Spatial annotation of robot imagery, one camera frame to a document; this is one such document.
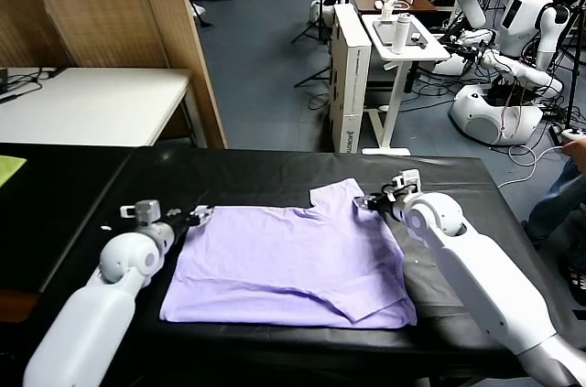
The white rounded robot base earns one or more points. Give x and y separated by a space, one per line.
451 67

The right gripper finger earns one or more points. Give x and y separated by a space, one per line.
368 207
371 199

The person's right hand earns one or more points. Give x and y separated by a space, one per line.
576 149

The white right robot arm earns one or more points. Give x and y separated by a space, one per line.
480 268

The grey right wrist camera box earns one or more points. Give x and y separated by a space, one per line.
407 179

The tall white cardboard box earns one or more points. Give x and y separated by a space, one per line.
352 85

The wide black table cover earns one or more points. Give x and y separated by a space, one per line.
256 165

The purple t-shirt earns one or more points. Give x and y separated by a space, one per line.
284 259

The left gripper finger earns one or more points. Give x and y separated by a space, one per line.
201 221
203 211

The yellow-green cloth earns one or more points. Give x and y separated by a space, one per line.
9 169

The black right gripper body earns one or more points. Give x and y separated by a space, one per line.
389 207

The white humanoid robot dark chest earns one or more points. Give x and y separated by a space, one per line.
517 16

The narrow black table cover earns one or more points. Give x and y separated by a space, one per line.
55 222

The person in blue jeans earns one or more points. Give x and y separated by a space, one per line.
558 204

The black tripod stand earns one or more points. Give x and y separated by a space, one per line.
319 30
316 76

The black box device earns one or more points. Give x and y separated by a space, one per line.
2 80

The tall black tripod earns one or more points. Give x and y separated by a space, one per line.
573 85

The white round floor unit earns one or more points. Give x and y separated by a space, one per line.
316 12

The white table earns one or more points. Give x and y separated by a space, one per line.
91 103

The grey tablet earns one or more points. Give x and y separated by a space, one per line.
382 35

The white standing desk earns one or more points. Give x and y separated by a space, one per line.
432 55

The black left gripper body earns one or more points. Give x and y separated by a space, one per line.
181 226

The white gadget stand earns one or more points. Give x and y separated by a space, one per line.
388 5

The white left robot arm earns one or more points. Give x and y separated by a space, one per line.
82 314

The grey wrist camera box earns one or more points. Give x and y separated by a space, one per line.
146 211
407 179

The white bottle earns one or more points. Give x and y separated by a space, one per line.
401 35

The white handheld controller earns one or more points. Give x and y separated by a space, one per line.
572 133

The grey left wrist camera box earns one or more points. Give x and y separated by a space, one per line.
146 211

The black power strip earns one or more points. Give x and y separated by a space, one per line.
555 133

